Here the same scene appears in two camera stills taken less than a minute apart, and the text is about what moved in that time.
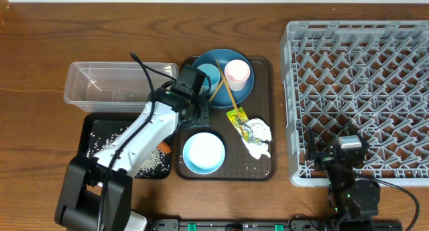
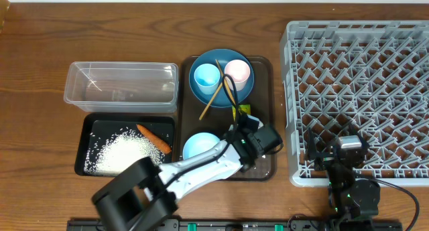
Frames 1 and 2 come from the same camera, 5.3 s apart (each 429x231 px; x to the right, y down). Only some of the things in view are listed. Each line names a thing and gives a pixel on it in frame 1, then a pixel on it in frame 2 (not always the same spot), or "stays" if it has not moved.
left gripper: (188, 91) -> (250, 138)
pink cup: (236, 72) stays
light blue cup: (211, 70) stays
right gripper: (324, 159) stays
